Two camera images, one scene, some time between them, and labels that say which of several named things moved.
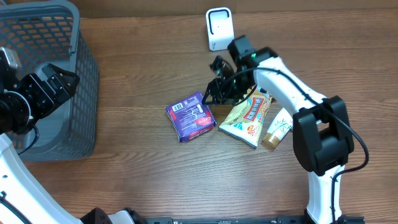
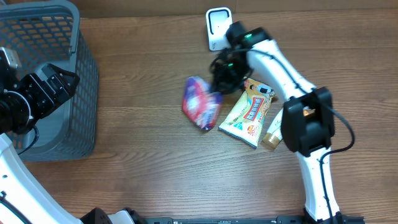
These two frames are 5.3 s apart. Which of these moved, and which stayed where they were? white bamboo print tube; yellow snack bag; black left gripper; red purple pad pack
Moved: red purple pad pack
Stayed: white bamboo print tube; black left gripper; yellow snack bag
